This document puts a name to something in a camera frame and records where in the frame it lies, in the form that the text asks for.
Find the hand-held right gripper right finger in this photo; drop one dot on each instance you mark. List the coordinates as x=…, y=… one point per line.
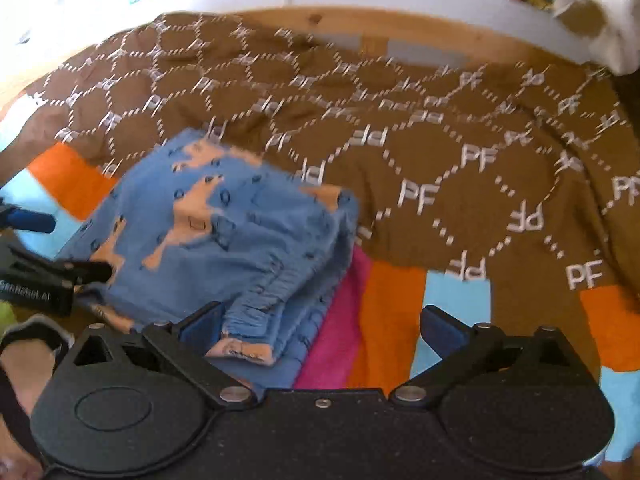
x=440, y=334

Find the brown multicoloured printed blanket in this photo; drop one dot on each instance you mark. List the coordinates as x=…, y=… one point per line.
x=450, y=160

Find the wooden bed frame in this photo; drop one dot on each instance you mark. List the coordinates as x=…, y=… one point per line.
x=320, y=22

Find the grey wristband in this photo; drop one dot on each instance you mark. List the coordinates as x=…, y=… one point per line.
x=35, y=330

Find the person's left forearm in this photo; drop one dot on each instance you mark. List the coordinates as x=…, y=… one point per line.
x=25, y=390

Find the cream hanging garment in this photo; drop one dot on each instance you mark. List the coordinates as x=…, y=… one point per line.
x=610, y=15

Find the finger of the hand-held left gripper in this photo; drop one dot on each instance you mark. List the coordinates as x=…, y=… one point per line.
x=30, y=221
x=85, y=271

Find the blue pants with orange print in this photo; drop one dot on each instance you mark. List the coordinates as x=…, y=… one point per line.
x=225, y=240

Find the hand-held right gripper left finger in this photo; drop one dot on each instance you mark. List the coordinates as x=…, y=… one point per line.
x=202, y=331

